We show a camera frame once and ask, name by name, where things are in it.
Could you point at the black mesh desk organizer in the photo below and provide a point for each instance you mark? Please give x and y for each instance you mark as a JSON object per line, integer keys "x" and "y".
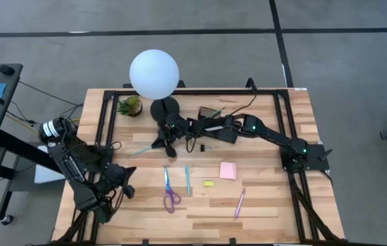
{"x": 229, "y": 137}

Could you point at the yellow eraser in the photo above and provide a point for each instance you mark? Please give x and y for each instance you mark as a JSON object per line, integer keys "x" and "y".
{"x": 209, "y": 183}

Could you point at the potted succulent plant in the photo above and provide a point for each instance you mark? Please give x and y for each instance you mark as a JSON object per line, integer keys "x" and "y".
{"x": 130, "y": 106}

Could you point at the white paper sheet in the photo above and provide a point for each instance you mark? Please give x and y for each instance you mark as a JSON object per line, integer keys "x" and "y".
{"x": 44, "y": 176}

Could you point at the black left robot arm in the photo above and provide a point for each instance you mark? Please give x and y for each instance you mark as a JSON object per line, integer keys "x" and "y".
{"x": 77, "y": 171}

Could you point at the pink sticky note pad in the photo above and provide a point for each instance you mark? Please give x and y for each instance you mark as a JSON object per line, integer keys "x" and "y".
{"x": 228, "y": 171}

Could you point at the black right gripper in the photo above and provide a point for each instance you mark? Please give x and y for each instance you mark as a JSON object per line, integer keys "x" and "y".
{"x": 176, "y": 128}

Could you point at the black binder clip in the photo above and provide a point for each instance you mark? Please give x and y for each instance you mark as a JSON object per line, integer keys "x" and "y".
{"x": 203, "y": 147}

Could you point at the white globe table lamp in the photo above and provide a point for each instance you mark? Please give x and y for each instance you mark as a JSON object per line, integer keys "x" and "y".
{"x": 154, "y": 73}

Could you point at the black metal table frame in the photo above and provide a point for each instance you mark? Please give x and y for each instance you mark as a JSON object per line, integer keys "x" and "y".
{"x": 214, "y": 91}

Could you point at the black side desk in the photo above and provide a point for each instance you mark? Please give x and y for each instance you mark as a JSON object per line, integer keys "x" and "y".
{"x": 10, "y": 78}

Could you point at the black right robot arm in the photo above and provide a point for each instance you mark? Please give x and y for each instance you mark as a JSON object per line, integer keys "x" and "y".
{"x": 275, "y": 136}

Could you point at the purple pen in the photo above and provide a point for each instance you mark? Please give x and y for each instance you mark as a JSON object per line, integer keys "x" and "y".
{"x": 240, "y": 203}

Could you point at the black computer mouse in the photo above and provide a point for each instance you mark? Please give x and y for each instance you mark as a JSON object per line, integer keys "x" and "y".
{"x": 6, "y": 69}

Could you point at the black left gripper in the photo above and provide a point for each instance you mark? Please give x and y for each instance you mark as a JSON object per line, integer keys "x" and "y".
{"x": 115, "y": 181}

